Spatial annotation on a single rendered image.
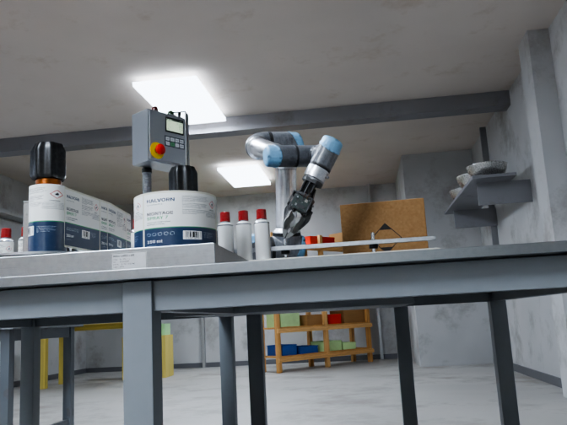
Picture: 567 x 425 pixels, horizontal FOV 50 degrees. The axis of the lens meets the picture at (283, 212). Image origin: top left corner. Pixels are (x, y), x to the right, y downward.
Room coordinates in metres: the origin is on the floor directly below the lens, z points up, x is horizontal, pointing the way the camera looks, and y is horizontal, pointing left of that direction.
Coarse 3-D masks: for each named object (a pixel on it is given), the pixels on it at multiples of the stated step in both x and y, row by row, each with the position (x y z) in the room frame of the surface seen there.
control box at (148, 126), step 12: (132, 120) 2.10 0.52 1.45; (144, 120) 2.05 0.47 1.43; (156, 120) 2.06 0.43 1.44; (132, 132) 2.10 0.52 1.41; (144, 132) 2.05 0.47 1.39; (156, 132) 2.06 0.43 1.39; (168, 132) 2.10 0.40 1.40; (132, 144) 2.10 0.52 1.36; (144, 144) 2.05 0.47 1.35; (156, 144) 2.06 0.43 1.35; (132, 156) 2.10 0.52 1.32; (144, 156) 2.05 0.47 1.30; (156, 156) 2.06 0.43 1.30; (168, 156) 2.10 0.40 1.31; (180, 156) 2.14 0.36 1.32; (156, 168) 2.15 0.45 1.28; (168, 168) 2.16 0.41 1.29
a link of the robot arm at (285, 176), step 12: (276, 132) 2.36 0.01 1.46; (288, 132) 2.38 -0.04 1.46; (288, 144) 2.35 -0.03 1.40; (300, 144) 2.37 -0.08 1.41; (276, 168) 2.41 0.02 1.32; (288, 168) 2.39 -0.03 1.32; (276, 180) 2.42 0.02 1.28; (288, 180) 2.40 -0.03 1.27; (276, 192) 2.44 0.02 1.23; (288, 192) 2.41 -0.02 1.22; (276, 204) 2.45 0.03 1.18; (276, 216) 2.46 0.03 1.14; (276, 228) 2.47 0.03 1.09; (276, 240) 2.44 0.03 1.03; (288, 240) 2.44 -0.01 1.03; (300, 240) 2.47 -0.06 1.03; (276, 252) 2.43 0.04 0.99; (300, 252) 2.46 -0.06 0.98
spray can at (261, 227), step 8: (256, 216) 2.00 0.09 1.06; (264, 216) 2.00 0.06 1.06; (256, 224) 1.99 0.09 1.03; (264, 224) 1.98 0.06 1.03; (256, 232) 1.99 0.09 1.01; (264, 232) 1.98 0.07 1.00; (256, 240) 1.99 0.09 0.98; (264, 240) 1.98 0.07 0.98; (256, 248) 1.99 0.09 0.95; (264, 248) 1.98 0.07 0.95; (256, 256) 1.99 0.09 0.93; (264, 256) 1.98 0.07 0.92
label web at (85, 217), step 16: (64, 192) 1.45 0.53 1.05; (80, 192) 1.52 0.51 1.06; (64, 208) 1.45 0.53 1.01; (80, 208) 1.52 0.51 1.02; (96, 208) 1.60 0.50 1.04; (64, 224) 1.45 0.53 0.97; (80, 224) 1.52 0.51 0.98; (96, 224) 1.60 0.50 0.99; (64, 240) 1.45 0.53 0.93; (80, 240) 1.52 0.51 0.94; (96, 240) 1.60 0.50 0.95
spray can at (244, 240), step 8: (240, 216) 2.00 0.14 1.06; (240, 224) 1.99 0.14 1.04; (248, 224) 2.00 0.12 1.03; (240, 232) 1.99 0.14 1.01; (248, 232) 2.00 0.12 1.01; (240, 240) 1.99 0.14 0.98; (248, 240) 2.00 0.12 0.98; (240, 248) 1.99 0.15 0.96; (248, 248) 2.00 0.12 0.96; (248, 256) 2.00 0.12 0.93
